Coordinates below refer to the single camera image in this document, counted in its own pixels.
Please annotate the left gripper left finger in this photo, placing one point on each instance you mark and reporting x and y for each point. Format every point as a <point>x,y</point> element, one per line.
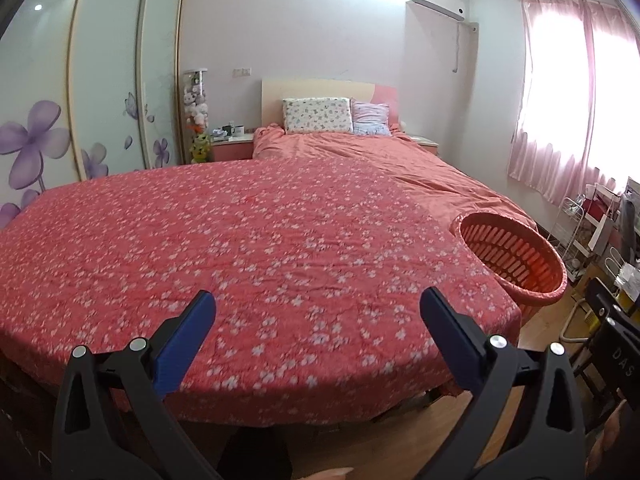
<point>146,370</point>

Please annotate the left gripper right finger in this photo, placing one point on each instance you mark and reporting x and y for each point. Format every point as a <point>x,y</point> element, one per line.
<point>524,420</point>

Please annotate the dark wooden chair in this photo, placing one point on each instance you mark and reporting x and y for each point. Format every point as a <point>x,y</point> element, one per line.
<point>612,364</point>

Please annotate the orange plastic laundry basket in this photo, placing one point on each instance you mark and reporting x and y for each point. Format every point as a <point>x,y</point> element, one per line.
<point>525,264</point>

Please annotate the cluttered desk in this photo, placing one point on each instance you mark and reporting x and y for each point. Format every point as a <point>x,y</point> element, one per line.
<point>615,240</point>

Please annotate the salmon duvet bed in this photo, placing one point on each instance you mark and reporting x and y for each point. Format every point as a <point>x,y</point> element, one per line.
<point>441,189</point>

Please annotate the red floral bedspread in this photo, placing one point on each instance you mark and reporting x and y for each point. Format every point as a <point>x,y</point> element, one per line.
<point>316,267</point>

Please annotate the pink bedside table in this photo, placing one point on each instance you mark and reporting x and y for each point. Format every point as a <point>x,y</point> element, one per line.
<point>234,148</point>

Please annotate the pink window curtain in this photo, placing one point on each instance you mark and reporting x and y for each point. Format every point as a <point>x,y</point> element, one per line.
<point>578,123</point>

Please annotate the pink striped pillow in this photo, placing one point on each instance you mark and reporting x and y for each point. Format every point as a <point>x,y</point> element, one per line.
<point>370,119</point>

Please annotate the plush toy display tube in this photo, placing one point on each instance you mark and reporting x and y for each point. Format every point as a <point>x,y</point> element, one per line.
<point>195,116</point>

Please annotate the sliding wardrobe with flowers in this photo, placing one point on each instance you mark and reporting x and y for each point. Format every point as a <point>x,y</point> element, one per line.
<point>89,88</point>

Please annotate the white floral pillow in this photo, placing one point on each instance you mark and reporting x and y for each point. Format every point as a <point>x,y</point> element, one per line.
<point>310,115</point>

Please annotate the beige pink headboard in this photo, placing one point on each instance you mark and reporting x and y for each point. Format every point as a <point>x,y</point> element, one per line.
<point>275,90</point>

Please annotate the white wire rack cart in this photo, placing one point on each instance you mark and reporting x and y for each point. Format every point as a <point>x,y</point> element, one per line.
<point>578,235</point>

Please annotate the white wall air conditioner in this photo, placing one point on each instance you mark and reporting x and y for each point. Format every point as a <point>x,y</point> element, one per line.
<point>454,9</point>

